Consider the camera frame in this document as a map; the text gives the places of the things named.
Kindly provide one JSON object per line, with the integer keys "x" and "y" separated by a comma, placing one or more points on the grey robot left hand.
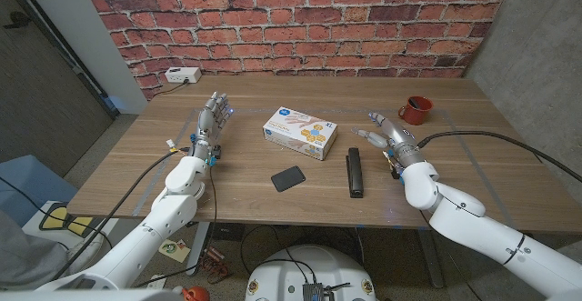
{"x": 207, "y": 121}

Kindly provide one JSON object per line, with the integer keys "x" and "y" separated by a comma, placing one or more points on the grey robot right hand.
{"x": 400, "y": 139}

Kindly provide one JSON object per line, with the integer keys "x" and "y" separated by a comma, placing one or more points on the black stapler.
{"x": 355, "y": 173}

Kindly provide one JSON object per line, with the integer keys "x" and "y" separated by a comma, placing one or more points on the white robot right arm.
{"x": 477, "y": 228}

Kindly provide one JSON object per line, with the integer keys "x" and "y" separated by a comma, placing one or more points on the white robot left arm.
{"x": 150, "y": 228}

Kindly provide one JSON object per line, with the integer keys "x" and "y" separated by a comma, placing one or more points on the red cup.
{"x": 418, "y": 110}

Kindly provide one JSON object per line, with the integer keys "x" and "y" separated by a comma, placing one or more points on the white glove box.
{"x": 295, "y": 130}

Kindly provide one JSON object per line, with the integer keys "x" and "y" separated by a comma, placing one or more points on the black card holder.
{"x": 287, "y": 178}

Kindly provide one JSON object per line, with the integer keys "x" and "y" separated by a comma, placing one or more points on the printed paper card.
{"x": 175, "y": 250}

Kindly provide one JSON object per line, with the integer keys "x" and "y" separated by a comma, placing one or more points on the white power strip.
{"x": 183, "y": 74}

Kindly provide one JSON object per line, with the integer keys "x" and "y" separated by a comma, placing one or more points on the grey table leg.
{"x": 434, "y": 269}
{"x": 197, "y": 251}

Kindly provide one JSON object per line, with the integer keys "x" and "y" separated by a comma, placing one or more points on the red brick backdrop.
{"x": 295, "y": 19}

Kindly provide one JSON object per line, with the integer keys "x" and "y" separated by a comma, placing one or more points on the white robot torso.
{"x": 336, "y": 273}

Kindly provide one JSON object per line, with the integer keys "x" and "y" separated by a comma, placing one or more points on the small white floor block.
{"x": 158, "y": 283}

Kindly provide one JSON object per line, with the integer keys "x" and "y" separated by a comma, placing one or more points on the dark grey door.
{"x": 36, "y": 101}

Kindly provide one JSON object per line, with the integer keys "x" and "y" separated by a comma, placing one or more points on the orange round floor object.
{"x": 197, "y": 294}

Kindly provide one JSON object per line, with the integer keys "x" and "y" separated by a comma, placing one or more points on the white shoe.
{"x": 88, "y": 251}

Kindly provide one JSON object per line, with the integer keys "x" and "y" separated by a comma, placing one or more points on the grey torso module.
{"x": 313, "y": 293}

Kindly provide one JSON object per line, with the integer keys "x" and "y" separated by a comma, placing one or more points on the blue bin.
{"x": 27, "y": 187}

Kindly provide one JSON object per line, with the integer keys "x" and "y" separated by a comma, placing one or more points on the white floor platform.
{"x": 29, "y": 217}

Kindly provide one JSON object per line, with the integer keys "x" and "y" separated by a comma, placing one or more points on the grey trouser leg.
{"x": 27, "y": 255}

